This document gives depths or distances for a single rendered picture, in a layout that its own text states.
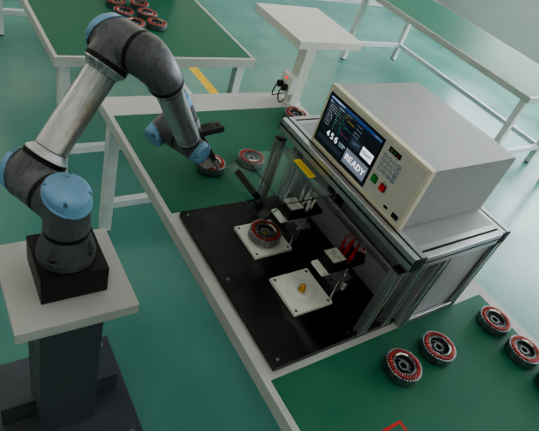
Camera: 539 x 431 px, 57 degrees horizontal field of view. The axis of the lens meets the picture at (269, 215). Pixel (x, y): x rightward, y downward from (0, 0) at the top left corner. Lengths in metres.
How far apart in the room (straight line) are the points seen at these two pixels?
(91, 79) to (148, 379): 1.29
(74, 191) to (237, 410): 1.25
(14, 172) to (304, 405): 0.94
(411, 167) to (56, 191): 0.89
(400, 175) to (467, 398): 0.70
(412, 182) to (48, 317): 1.01
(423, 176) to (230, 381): 1.32
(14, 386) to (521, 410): 1.75
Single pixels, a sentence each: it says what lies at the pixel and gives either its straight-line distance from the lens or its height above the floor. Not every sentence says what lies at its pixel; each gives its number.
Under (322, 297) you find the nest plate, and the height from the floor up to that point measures 0.78.
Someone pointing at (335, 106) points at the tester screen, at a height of 1.27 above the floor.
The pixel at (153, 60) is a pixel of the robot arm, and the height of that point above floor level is 1.35.
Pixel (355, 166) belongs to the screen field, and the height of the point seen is 1.17.
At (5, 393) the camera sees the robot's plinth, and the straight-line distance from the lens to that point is 2.18.
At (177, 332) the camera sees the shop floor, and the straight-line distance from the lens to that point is 2.36.
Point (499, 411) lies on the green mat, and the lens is 1.72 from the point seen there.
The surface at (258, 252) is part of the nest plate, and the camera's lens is 1.65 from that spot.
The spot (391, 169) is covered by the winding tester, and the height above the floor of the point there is 1.24.
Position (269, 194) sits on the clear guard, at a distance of 1.44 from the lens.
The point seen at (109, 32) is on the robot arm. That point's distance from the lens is 1.37.
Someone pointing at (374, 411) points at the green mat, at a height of 0.75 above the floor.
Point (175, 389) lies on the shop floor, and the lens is 2.21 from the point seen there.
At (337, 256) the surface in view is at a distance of 1.55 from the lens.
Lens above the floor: 1.91
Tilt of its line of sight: 39 degrees down
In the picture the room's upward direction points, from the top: 20 degrees clockwise
